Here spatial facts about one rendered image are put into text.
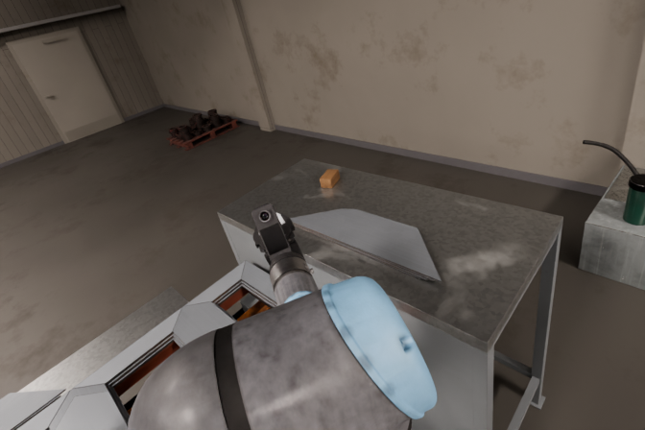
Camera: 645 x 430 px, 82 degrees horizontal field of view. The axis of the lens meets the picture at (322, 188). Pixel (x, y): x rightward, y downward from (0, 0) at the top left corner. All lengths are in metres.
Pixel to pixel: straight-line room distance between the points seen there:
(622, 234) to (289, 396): 2.49
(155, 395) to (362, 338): 0.15
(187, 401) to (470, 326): 0.89
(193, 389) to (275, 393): 0.06
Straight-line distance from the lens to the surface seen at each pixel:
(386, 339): 0.28
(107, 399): 1.60
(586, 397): 2.31
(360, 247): 1.32
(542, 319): 1.78
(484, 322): 1.11
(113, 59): 10.24
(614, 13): 3.20
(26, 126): 10.02
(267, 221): 0.72
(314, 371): 0.28
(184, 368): 0.31
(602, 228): 2.68
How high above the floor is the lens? 1.89
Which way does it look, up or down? 28 degrees down
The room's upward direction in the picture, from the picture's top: 14 degrees counter-clockwise
